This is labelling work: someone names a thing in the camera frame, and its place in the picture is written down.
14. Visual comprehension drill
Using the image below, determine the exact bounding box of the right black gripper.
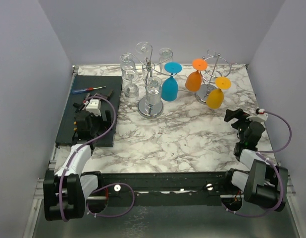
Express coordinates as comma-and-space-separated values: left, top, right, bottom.
225, 109, 261, 143

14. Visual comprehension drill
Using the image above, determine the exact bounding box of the yellow plastic wine glass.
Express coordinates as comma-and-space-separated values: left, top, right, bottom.
206, 77, 231, 110

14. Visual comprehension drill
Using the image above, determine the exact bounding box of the clear wine glass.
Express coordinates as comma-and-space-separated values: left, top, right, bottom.
136, 42, 153, 76
122, 68, 139, 103
158, 48, 173, 73
120, 53, 136, 73
146, 76, 161, 106

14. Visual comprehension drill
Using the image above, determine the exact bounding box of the dark grey box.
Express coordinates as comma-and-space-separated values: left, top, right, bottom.
55, 75, 123, 147

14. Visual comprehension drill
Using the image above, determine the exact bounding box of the chrome swirl wine glass rack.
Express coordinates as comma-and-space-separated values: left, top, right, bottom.
120, 42, 182, 118

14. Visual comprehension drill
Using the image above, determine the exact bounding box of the orange plastic wine glass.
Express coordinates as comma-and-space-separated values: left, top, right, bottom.
185, 59, 208, 92

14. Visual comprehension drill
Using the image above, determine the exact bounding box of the blue plastic wine glass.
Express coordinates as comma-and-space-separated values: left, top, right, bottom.
161, 62, 182, 102

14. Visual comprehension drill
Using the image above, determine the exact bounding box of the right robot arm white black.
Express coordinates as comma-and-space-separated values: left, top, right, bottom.
222, 109, 288, 213

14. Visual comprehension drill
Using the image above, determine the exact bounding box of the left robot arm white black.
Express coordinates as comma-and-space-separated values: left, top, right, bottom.
43, 110, 116, 222

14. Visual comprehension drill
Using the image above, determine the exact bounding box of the small dark socket tool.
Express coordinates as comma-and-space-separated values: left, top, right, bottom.
73, 93, 91, 113

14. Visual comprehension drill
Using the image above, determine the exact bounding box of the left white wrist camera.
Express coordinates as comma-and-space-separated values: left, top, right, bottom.
85, 99, 101, 117

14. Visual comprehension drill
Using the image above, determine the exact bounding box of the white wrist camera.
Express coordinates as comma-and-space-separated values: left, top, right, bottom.
85, 99, 101, 117
247, 109, 268, 123

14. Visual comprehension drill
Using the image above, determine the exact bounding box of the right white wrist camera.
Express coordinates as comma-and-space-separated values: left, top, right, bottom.
247, 109, 268, 123

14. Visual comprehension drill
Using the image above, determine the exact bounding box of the blue handled screwdriver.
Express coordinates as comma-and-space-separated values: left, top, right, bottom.
71, 86, 106, 94

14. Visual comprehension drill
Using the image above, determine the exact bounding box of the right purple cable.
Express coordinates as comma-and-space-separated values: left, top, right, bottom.
222, 111, 293, 218

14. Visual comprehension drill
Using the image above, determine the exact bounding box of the purple cable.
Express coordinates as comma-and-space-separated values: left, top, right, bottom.
58, 96, 135, 222
222, 111, 293, 218

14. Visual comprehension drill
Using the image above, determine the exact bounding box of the chrome spiral wire rack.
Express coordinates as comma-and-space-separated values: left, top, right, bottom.
195, 49, 237, 105

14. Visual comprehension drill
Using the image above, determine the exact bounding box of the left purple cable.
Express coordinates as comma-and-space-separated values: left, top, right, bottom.
58, 96, 135, 222

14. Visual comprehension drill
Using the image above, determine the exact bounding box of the aluminium mounting rail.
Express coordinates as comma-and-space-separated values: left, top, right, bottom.
33, 176, 296, 199

